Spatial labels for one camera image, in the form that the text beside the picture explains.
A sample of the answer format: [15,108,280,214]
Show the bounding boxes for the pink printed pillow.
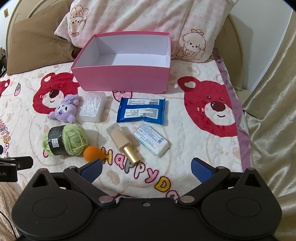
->
[54,0,234,63]

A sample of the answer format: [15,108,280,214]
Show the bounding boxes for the beige headboard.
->
[5,0,251,93]

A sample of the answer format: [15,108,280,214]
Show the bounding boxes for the brown pillow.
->
[7,10,80,76]

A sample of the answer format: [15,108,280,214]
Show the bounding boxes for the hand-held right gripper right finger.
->
[178,158,265,205]

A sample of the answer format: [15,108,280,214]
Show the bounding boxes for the white tissue packet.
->
[134,123,170,157]

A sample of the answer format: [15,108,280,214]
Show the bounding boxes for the orange makeup sponge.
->
[83,146,105,161]

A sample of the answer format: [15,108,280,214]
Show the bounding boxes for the clear cotton swab box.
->
[79,91,109,123]

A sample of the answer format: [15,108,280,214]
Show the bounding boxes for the gold curtain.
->
[243,14,296,197]

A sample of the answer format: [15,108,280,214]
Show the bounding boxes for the beige fleece cloth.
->
[0,182,25,234]

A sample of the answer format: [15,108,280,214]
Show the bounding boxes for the blue wet wipes packet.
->
[116,97,167,126]

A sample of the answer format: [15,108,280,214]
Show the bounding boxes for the purple plush toy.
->
[47,95,81,123]

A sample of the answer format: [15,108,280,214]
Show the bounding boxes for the pink cardboard box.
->
[70,32,171,93]

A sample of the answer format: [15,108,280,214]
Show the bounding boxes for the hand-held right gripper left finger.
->
[31,159,116,207]

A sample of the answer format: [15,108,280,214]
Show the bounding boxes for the gold-capped foundation bottle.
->
[106,123,141,164]

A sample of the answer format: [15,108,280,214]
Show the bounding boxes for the red bear printed blanket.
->
[0,47,252,241]

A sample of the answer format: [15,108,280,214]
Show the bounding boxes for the green yarn ball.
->
[42,124,89,156]

